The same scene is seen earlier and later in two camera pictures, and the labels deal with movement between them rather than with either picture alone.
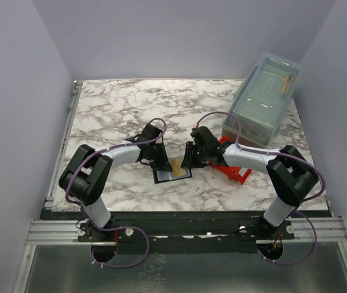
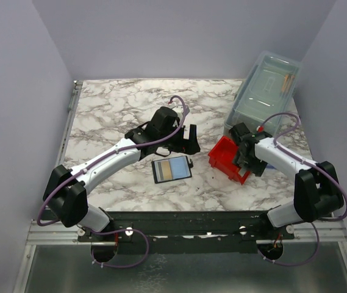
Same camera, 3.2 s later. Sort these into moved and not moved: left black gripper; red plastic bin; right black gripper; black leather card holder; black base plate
Moved: right black gripper; left black gripper
Not moved: red plastic bin; black base plate; black leather card holder
